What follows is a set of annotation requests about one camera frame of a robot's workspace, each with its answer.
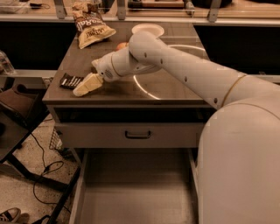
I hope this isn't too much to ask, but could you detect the brown chip bag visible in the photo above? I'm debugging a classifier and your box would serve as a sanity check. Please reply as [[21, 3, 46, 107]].
[[72, 1, 116, 49]]

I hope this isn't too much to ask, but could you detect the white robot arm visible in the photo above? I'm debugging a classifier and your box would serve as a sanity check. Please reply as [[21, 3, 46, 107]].
[[73, 31, 280, 224]]

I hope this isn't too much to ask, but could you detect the wire mesh basket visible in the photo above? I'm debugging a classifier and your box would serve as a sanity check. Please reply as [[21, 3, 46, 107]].
[[49, 129, 63, 151]]

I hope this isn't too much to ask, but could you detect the dark rxbar chocolate bar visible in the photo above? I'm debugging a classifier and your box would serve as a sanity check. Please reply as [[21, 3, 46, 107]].
[[59, 73, 84, 89]]

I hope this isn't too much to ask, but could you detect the sneaker shoe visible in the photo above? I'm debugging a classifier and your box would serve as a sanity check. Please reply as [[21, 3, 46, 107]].
[[0, 207, 21, 223]]

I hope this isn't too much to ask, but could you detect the closed top drawer black handle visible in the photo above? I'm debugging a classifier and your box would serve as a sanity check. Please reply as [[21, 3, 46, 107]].
[[55, 122, 204, 148]]

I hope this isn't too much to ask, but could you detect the grey drawer cabinet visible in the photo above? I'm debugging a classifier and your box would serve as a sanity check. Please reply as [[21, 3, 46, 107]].
[[42, 21, 229, 150]]

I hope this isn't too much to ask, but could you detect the open middle drawer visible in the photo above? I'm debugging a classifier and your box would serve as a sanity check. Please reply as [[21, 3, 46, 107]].
[[69, 149, 199, 224]]

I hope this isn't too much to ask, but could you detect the dark side table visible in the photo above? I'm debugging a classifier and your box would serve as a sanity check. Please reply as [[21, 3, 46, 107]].
[[0, 84, 67, 192]]

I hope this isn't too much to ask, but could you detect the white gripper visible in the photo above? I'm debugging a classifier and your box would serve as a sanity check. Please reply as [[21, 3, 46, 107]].
[[73, 52, 120, 97]]

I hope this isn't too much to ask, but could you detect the clear plastic bottle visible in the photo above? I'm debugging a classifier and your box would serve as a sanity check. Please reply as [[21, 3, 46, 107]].
[[0, 51, 16, 75]]

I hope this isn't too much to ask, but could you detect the black floor cable left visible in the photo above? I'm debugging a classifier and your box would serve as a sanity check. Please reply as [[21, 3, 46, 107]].
[[30, 132, 72, 214]]

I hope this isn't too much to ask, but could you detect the red apple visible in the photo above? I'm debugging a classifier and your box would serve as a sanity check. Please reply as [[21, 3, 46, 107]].
[[116, 42, 129, 51]]

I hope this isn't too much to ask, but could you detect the white paper bowl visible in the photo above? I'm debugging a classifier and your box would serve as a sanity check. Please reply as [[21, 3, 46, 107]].
[[131, 24, 165, 37]]

